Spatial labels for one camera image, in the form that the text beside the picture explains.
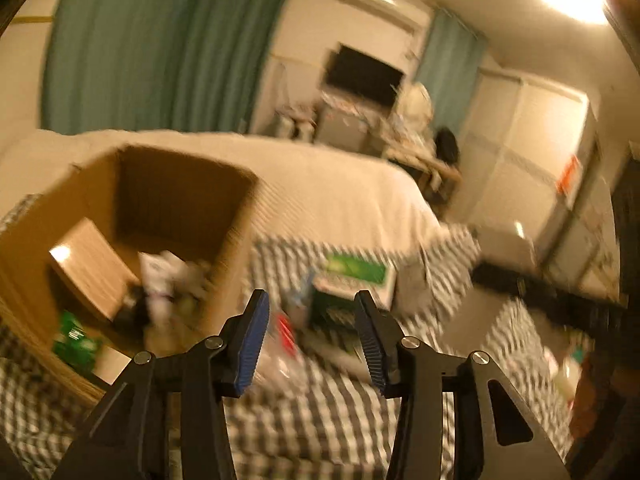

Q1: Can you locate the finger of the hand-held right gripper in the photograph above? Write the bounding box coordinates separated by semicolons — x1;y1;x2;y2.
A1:
471;259;626;336

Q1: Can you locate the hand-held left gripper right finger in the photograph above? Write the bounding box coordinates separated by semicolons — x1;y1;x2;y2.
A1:
353;290;572;480

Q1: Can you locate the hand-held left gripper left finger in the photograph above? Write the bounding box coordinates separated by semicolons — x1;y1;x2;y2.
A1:
52;288;271;480

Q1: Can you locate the brown cardboard box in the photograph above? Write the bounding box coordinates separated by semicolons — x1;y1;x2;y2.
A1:
0;144;259;406

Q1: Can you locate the white and maroon medicine box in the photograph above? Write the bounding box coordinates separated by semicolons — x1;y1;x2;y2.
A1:
48;216;142;322

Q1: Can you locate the red and white packet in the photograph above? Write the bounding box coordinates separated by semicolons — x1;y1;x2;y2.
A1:
274;310;298;361

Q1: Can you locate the green and white medicine box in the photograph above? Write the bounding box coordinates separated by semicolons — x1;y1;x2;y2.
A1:
310;252;398;328

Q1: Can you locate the checkered blanket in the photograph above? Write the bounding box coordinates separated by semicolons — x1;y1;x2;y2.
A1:
0;195;596;480

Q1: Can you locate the white printed pouch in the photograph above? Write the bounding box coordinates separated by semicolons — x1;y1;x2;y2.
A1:
137;250;201;321

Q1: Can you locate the white wardrobe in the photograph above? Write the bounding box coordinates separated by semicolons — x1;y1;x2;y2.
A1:
440;66;621;301

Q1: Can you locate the white quilted bed cover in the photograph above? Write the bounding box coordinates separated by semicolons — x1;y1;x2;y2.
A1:
0;129;443;271

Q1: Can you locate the black backpack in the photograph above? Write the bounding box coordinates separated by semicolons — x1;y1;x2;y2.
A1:
434;127;462;168

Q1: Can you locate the green packet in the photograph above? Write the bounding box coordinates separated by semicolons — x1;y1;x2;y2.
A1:
52;310;103;376

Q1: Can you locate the wooden dressing desk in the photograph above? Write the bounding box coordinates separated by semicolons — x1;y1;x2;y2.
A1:
382;115;463;201

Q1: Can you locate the grey cabinet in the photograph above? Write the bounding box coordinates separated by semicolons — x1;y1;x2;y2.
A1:
316;91;371;147

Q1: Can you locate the white vanity mirror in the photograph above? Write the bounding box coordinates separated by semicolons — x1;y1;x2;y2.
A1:
397;82;435;131

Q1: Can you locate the narrow green curtain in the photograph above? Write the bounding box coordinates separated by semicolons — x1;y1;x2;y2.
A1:
414;10;488;136

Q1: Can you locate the wide green curtain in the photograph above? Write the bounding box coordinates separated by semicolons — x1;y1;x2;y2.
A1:
40;0;301;136

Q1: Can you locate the white air conditioner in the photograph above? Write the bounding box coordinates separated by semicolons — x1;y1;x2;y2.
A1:
332;0;433;31

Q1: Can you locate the black wall television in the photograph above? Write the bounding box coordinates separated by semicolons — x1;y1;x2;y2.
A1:
322;44;406;109

